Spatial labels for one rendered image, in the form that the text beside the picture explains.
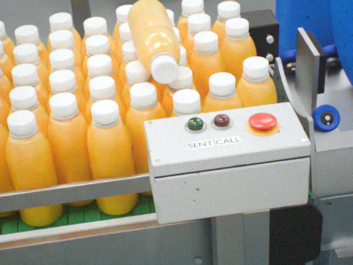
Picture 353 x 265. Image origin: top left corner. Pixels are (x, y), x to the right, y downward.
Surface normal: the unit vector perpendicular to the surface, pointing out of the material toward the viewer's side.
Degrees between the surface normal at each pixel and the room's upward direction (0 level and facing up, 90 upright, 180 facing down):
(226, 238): 90
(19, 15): 0
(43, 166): 90
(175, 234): 90
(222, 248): 90
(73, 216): 0
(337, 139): 52
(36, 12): 0
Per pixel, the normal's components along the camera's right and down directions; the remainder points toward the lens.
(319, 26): -0.43, 0.54
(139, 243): 0.14, 0.57
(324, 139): 0.07, -0.06
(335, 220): 0.16, 0.81
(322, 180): 0.11, 0.26
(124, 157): 0.63, 0.42
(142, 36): -0.64, -0.54
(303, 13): -0.67, 0.46
